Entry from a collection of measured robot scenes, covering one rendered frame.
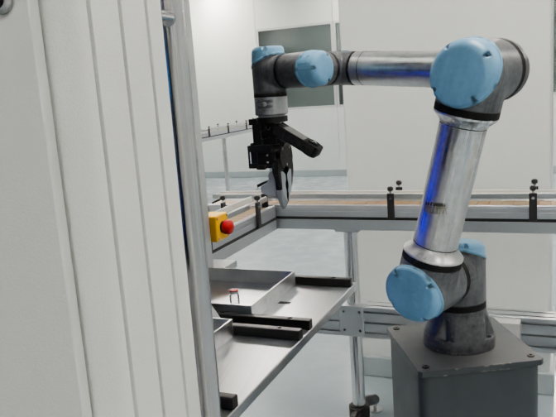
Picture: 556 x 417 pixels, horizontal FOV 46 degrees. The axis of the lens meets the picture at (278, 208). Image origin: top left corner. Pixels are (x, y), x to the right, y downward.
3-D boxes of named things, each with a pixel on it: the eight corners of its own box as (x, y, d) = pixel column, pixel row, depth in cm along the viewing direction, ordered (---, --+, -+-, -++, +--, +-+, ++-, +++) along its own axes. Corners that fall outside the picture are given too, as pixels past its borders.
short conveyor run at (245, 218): (186, 285, 182) (180, 228, 179) (139, 281, 188) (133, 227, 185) (280, 229, 244) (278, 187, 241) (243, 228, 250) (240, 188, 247)
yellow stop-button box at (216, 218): (194, 242, 181) (192, 216, 179) (207, 236, 187) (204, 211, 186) (218, 242, 178) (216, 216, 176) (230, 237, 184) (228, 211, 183)
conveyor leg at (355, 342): (345, 424, 253) (334, 228, 239) (352, 412, 261) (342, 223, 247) (368, 426, 249) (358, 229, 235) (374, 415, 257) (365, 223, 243)
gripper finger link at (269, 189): (265, 208, 154) (262, 169, 153) (288, 208, 152) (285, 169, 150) (260, 210, 151) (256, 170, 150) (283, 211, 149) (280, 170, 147)
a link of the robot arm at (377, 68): (550, 37, 124) (339, 42, 155) (528, 36, 116) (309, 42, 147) (545, 99, 126) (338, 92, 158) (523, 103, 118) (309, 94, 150)
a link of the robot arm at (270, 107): (292, 95, 150) (278, 97, 143) (293, 115, 151) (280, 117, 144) (261, 97, 153) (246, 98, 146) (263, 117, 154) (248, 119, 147)
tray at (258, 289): (117, 311, 151) (116, 296, 151) (175, 278, 175) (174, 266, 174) (252, 321, 138) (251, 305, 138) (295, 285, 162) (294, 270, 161)
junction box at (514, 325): (482, 347, 222) (481, 321, 220) (483, 341, 226) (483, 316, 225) (520, 349, 217) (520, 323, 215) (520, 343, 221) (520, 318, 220)
